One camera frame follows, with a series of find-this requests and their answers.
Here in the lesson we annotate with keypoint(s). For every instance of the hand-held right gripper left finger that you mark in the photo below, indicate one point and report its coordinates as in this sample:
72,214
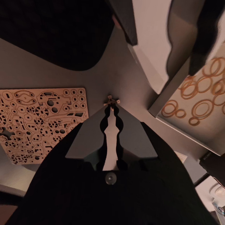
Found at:
84,140

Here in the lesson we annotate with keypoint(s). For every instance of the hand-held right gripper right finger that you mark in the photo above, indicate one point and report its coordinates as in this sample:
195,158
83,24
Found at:
135,140

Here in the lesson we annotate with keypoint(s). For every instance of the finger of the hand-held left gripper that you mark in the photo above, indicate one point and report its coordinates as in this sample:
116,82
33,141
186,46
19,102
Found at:
182,38
151,44

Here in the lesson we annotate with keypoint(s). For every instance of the small wooden gear assembly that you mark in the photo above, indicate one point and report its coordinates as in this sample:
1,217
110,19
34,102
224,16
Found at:
111,101

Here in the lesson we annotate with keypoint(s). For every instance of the laser-cut wooden parts sheet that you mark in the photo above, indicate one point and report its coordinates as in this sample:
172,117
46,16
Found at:
35,123

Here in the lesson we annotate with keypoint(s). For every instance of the person's left hand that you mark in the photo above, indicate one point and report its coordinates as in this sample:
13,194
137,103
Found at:
116,22

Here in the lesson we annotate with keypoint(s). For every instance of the printed instruction leaflet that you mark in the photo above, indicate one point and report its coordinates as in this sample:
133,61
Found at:
180,157

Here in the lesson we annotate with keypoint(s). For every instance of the white cardboard box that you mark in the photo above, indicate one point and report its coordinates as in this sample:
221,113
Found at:
168,98

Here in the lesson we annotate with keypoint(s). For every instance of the pile of rubber bands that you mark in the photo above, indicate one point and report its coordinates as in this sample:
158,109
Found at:
202,105

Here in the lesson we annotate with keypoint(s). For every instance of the black cardboard box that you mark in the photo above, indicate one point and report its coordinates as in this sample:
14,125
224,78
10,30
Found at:
212,163

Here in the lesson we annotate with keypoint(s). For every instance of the black quilted cushion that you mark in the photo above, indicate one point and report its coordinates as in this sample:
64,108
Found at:
44,26

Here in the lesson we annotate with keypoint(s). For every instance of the white stand base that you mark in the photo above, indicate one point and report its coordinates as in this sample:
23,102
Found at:
203,189

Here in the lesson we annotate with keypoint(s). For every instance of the clear stand post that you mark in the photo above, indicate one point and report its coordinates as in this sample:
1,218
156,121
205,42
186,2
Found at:
218,209

